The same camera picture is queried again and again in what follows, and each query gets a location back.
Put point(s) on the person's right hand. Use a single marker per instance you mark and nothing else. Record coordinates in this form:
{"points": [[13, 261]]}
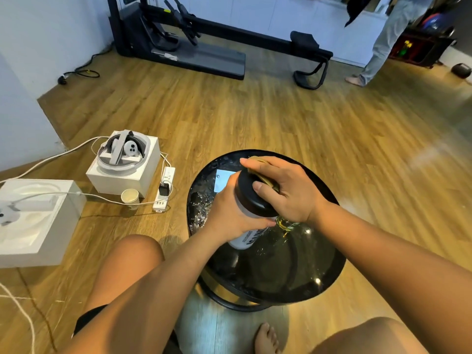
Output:
{"points": [[291, 195]]}

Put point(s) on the person's left hand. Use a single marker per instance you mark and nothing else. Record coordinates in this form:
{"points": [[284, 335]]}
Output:
{"points": [[221, 217]]}

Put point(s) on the clear footed glass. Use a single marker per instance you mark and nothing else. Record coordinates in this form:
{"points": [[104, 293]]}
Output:
{"points": [[285, 223]]}

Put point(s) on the white shaker bottle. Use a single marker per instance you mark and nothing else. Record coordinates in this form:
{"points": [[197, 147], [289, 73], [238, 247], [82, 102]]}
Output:
{"points": [[245, 237]]}

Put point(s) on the black gold shaker lid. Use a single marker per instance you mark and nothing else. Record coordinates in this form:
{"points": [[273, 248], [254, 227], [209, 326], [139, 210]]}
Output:
{"points": [[247, 195]]}

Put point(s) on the person's left forearm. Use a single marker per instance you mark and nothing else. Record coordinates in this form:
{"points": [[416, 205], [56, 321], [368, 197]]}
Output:
{"points": [[147, 298]]}

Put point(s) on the person's right forearm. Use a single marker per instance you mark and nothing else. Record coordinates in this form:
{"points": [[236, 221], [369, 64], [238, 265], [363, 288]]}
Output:
{"points": [[398, 276]]}

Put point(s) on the small paper cup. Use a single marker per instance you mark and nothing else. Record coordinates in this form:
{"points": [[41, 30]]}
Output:
{"points": [[130, 197]]}

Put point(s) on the person's left leg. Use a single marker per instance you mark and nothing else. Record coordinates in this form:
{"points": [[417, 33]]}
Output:
{"points": [[121, 269]]}

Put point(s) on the person's leg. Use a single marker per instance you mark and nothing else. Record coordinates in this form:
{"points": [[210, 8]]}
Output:
{"points": [[350, 335], [121, 269]]}

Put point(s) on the person's right leg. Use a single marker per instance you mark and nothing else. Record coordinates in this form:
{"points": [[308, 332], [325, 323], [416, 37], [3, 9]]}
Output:
{"points": [[350, 335]]}

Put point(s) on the black charger plug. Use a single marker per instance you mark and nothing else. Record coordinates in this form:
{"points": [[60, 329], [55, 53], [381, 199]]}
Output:
{"points": [[164, 189]]}

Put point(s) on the round black glass side table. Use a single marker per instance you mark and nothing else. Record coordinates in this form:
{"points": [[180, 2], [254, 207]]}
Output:
{"points": [[280, 261]]}

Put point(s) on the white power strip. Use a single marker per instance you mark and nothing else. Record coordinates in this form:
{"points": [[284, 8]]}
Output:
{"points": [[167, 175]]}

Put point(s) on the white box with headset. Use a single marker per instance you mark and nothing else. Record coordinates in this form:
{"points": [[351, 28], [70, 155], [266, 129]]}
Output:
{"points": [[114, 151]]}

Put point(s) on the white moulded tray box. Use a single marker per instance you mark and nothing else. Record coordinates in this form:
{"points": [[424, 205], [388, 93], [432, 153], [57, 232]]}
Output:
{"points": [[62, 224]]}

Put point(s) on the black rowing machine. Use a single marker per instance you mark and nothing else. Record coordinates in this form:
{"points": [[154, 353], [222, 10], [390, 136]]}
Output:
{"points": [[206, 57]]}

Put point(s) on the black shorts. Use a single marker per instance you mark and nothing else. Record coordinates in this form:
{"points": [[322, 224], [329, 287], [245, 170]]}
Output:
{"points": [[86, 320]]}

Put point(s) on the yellow green toy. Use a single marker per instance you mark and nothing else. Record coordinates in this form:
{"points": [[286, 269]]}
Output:
{"points": [[405, 48]]}

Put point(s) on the dark wooden cabinet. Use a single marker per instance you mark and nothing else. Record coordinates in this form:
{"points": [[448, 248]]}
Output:
{"points": [[424, 47]]}

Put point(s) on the dark round floor object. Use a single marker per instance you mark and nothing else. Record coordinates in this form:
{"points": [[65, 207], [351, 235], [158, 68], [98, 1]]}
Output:
{"points": [[461, 70]]}

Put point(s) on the blue exercise ball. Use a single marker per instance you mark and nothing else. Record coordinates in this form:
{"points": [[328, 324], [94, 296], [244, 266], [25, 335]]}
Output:
{"points": [[435, 22]]}

